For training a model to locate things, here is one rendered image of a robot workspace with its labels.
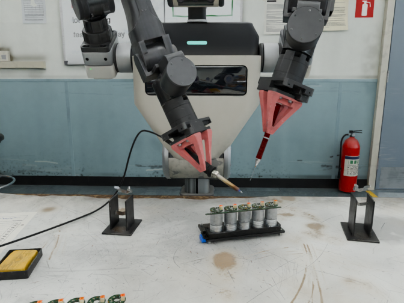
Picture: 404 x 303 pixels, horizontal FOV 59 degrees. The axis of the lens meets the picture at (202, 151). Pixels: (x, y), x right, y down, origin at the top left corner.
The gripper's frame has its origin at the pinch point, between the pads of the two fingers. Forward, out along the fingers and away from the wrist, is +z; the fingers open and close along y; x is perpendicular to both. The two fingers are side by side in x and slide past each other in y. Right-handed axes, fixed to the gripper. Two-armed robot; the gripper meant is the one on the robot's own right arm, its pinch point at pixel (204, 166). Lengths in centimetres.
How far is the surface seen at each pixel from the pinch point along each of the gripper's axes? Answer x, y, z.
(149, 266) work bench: 5.7, -18.8, 11.4
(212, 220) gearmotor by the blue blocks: -0.5, -5.9, 9.9
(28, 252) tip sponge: 21.7, -27.7, 0.8
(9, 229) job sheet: 34.9, -22.4, -4.8
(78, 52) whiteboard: 179, 163, -139
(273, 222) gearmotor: -7.7, 2.4, 15.6
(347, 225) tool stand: -16.8, 14.4, 23.5
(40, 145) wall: 254, 144, -84
